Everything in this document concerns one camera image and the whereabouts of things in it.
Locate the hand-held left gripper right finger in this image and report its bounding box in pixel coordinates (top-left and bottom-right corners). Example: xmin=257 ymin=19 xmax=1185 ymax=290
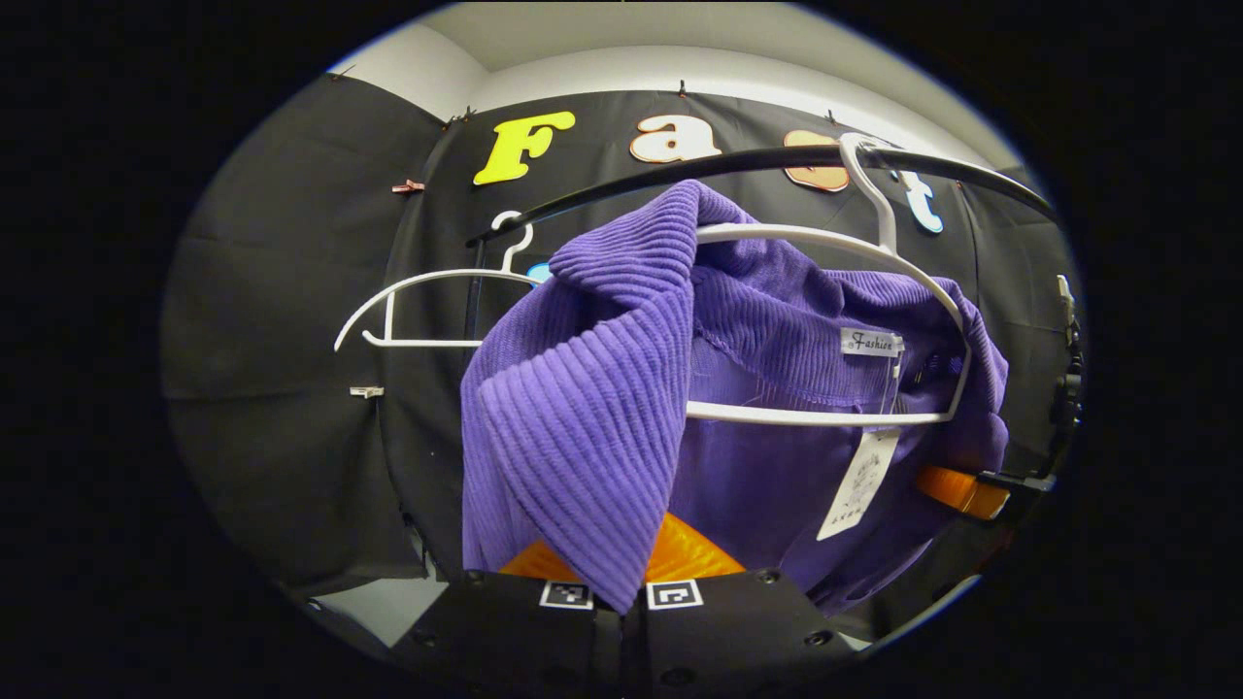
xmin=622 ymin=512 xmax=857 ymax=699

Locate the white plastic hanger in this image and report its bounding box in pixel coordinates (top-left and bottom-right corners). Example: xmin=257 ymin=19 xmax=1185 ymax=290
xmin=333 ymin=211 xmax=545 ymax=352
xmin=685 ymin=132 xmax=972 ymax=428

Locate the black backdrop cloth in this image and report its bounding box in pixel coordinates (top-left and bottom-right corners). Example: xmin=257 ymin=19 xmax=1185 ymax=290
xmin=160 ymin=73 xmax=1084 ymax=598

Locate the purple corduroy shirt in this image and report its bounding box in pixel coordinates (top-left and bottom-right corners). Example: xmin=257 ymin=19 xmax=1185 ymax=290
xmin=459 ymin=179 xmax=1011 ymax=617

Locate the black clothes rack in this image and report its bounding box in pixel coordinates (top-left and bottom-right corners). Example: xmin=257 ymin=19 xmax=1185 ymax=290
xmin=464 ymin=144 xmax=1059 ymax=343

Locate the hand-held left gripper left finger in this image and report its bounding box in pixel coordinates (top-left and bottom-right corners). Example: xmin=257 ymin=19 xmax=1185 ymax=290
xmin=388 ymin=539 xmax=623 ymax=699

